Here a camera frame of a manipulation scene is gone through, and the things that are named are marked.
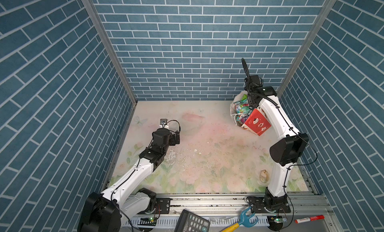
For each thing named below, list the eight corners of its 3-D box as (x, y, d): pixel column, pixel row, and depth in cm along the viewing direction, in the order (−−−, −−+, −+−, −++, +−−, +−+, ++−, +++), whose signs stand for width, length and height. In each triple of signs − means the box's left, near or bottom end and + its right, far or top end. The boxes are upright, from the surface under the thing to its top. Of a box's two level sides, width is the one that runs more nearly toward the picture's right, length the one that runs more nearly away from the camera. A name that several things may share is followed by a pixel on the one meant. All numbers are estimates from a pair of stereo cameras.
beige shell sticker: (259, 181, 84) (260, 180, 82) (259, 170, 88) (261, 168, 86) (267, 183, 83) (268, 182, 81) (267, 172, 87) (268, 170, 86)
